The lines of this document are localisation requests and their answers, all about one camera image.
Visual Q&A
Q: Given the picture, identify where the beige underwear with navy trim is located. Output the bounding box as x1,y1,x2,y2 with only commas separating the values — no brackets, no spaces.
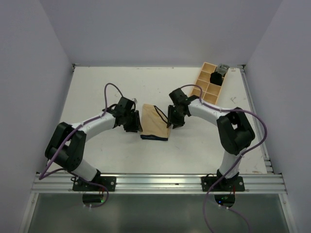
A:
140,104,171,141

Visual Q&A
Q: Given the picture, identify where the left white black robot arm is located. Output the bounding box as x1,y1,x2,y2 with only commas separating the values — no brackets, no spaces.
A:
45,109,142,191

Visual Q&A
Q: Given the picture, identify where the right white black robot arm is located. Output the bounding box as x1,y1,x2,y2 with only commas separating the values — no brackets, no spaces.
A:
167,99,255,191

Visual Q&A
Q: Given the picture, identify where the wooden compartment organizer box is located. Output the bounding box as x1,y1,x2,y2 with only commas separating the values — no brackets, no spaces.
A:
190,62,226,105

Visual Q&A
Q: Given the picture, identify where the rolled black garment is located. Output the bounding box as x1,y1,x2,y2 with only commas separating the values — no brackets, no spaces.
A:
210,72,223,86

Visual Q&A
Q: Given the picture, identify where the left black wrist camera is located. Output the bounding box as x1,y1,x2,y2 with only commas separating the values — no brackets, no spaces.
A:
115,97,136,115

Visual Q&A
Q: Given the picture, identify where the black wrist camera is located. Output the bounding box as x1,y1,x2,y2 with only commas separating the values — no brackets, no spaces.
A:
115,97,136,115
169,88,188,106

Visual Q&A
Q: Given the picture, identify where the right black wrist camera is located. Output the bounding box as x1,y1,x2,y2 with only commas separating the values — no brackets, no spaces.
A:
169,88,188,106

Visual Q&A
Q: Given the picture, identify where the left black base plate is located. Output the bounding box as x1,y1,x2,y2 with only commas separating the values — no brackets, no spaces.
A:
70,176,117,192

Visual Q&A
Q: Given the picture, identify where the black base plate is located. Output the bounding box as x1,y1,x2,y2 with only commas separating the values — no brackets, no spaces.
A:
201,176,245,192
70,176,117,192

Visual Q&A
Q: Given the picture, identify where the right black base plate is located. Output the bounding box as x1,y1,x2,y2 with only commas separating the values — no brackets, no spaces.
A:
201,176,245,192

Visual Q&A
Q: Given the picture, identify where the aluminium right side rail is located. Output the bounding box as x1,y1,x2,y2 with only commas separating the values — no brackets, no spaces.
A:
240,66,274,174

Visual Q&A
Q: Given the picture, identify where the aluminium rail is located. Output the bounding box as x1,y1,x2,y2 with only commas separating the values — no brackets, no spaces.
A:
240,66,274,174
31,172,287,194

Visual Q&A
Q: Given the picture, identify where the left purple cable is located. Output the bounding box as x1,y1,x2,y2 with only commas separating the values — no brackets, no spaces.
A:
38,83,124,208

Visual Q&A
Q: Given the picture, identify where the aluminium front rail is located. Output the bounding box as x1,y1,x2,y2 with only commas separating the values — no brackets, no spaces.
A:
31,172,287,194

